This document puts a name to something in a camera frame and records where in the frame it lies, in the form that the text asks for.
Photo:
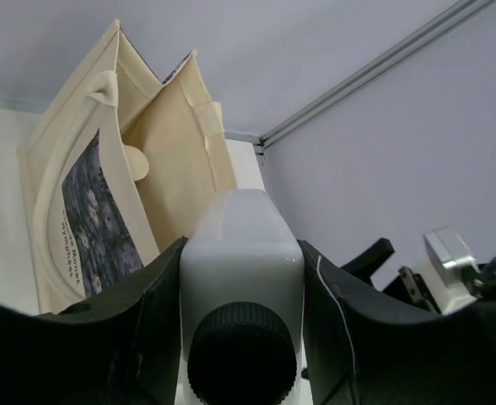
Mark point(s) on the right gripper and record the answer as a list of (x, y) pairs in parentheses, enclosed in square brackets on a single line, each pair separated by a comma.
[(407, 287)]

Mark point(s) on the aluminium frame post right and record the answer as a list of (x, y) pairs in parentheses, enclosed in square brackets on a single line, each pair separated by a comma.
[(248, 151)]

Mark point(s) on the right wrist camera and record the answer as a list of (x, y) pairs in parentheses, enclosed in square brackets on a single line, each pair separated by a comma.
[(449, 259)]

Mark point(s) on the cream canvas tote bag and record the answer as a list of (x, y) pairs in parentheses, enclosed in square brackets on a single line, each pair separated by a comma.
[(121, 164)]

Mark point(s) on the white bottle black cap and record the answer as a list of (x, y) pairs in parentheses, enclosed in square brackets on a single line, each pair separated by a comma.
[(242, 296)]

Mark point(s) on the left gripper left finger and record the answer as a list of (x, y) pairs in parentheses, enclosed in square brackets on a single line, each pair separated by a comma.
[(121, 346)]

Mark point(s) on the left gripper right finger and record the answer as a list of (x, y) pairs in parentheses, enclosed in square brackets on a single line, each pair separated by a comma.
[(364, 347)]

